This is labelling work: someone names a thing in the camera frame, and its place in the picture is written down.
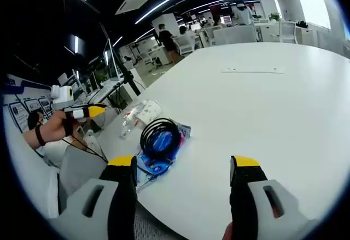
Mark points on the person's left hand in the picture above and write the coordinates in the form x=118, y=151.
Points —
x=56, y=126

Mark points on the black tripod stand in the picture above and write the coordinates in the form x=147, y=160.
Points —
x=128, y=76

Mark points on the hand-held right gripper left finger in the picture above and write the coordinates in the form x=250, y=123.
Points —
x=120, y=196

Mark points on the white tissue pack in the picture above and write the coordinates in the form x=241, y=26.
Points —
x=149, y=117

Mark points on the black wristband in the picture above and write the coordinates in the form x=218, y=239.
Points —
x=40, y=136

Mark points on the green potted plant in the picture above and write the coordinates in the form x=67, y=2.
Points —
x=274, y=16

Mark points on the blue plastic package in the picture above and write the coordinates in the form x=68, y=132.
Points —
x=161, y=166

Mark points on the grey mesh chair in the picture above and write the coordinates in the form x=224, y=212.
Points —
x=158, y=226

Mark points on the grey office chair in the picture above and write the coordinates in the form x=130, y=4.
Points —
x=82, y=163

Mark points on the white table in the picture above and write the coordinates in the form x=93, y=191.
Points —
x=246, y=114

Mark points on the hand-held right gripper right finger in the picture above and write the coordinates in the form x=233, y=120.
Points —
x=246, y=196

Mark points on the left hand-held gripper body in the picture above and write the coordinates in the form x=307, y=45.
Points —
x=63, y=93

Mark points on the wall poster board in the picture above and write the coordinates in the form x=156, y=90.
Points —
x=24, y=106

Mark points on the ceiling air conditioner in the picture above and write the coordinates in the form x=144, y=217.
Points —
x=134, y=3

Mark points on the white office chair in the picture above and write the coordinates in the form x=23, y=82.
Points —
x=186, y=45

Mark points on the clear plastic bag with white item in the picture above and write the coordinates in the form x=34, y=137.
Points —
x=131, y=122

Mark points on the computer monitor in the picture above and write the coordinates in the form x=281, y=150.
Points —
x=110, y=59

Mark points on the person's right hand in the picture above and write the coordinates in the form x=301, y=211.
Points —
x=228, y=233

